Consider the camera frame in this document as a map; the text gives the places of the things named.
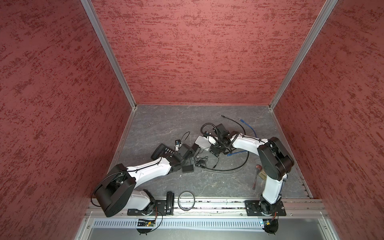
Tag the black stapler on rail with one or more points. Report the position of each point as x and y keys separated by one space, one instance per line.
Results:
x=170 y=203

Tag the black power adapter with cable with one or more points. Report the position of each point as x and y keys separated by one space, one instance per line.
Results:
x=201 y=162

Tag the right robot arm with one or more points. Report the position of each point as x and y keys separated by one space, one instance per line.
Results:
x=275 y=160

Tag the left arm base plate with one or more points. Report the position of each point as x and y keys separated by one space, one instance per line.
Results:
x=157 y=207

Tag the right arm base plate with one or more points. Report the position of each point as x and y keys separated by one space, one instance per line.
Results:
x=265 y=209

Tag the white small network switch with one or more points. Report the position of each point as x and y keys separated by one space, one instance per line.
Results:
x=203 y=143

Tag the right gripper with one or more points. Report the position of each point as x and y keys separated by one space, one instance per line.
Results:
x=218 y=151

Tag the black calculator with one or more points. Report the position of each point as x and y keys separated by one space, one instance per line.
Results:
x=162 y=152

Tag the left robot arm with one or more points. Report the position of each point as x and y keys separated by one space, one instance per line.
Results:
x=116 y=191

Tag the aluminium front rail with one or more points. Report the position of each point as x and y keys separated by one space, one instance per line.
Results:
x=235 y=208

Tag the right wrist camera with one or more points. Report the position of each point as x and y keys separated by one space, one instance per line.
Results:
x=212 y=140

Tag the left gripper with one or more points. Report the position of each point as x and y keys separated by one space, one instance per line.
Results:
x=191 y=155

